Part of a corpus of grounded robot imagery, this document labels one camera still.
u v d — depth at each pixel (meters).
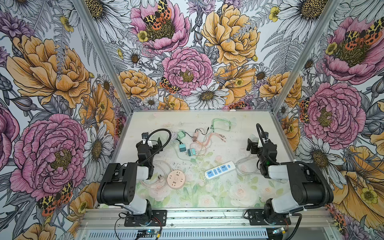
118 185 0.46
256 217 0.74
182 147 0.99
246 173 0.90
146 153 0.72
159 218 0.73
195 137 1.03
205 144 1.03
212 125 1.12
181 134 1.05
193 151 0.97
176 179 0.85
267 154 0.71
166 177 0.86
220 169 0.88
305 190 0.45
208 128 1.12
